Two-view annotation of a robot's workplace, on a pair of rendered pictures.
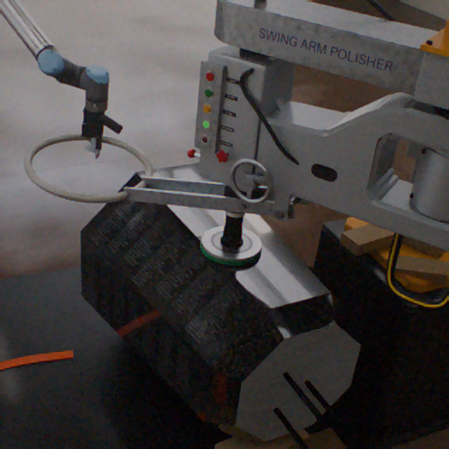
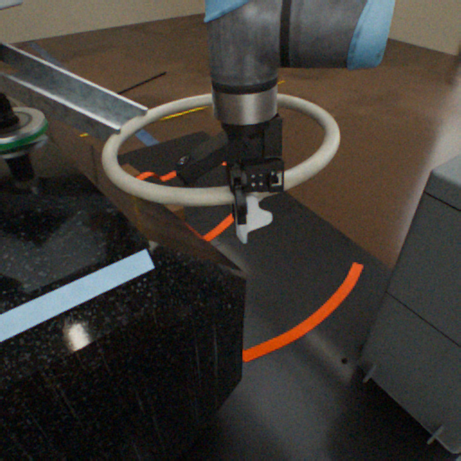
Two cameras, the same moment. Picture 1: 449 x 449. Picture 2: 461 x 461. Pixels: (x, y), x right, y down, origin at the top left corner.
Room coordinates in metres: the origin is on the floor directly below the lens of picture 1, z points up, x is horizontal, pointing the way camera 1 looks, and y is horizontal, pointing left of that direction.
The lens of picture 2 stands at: (3.10, 0.49, 1.33)
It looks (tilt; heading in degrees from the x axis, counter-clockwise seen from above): 40 degrees down; 174
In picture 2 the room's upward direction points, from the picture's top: straight up
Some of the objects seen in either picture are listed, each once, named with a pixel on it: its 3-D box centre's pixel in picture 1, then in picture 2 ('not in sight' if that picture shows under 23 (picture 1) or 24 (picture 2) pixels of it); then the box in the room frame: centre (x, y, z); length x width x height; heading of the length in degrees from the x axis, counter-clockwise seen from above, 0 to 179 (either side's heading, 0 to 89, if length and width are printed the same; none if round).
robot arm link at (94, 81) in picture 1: (96, 83); (245, 33); (2.57, 0.56, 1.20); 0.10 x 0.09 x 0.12; 71
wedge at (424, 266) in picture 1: (421, 265); not in sight; (2.13, -0.74, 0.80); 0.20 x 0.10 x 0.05; 70
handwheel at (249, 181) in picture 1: (256, 177); not in sight; (1.88, -0.08, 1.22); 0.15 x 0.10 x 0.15; 62
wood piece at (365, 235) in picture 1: (367, 238); not in sight; (2.28, -0.56, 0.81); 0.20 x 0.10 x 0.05; 126
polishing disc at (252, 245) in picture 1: (231, 243); (4, 124); (2.05, -0.03, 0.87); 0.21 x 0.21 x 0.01
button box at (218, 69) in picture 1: (210, 107); not in sight; (1.98, 0.08, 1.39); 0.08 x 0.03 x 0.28; 62
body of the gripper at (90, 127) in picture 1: (93, 122); (251, 153); (2.58, 0.57, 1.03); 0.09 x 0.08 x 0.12; 93
